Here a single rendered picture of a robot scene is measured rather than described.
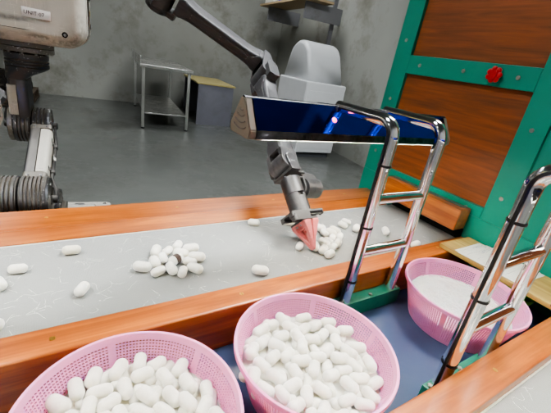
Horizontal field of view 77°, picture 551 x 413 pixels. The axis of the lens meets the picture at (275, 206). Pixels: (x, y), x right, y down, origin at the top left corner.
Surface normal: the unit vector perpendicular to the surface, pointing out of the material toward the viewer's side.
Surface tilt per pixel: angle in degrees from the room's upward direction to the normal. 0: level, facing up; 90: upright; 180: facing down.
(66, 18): 90
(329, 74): 71
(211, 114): 90
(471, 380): 0
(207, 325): 90
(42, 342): 0
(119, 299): 0
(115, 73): 90
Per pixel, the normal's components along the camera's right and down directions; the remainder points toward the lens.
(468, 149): -0.84, 0.07
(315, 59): 0.48, 0.10
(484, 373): 0.16, -0.91
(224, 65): 0.39, 0.41
